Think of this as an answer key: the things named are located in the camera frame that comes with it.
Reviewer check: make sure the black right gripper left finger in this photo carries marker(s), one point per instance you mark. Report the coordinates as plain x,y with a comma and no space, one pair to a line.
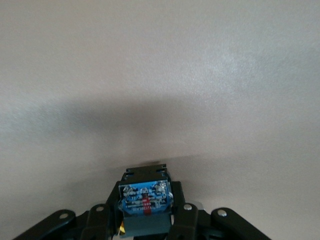
97,220

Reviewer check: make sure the green push button blue block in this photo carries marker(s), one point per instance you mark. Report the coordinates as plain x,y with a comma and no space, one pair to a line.
145,197

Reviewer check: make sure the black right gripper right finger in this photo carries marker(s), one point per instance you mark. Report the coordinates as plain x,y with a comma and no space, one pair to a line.
185,222

